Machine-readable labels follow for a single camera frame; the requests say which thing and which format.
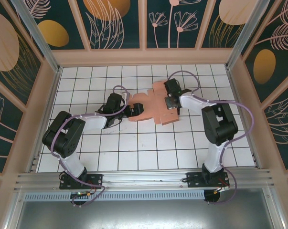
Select grey metal sheet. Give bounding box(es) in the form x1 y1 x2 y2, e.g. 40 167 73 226
13 188 276 229

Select aluminium corner post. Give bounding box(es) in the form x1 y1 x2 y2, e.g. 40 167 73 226
225 0 268 70
10 0 63 73

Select pink paper box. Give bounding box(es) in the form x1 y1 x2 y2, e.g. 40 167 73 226
128 81 181 126

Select aluminium mounting rail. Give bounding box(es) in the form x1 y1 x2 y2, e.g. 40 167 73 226
14 168 276 191

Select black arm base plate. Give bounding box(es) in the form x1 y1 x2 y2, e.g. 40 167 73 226
186 172 230 189
59 174 104 190

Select grey slotted cable duct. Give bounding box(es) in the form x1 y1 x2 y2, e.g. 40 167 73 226
24 190 205 201

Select purple cable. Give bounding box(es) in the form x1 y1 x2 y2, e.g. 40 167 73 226
51 85 131 208
167 70 254 205

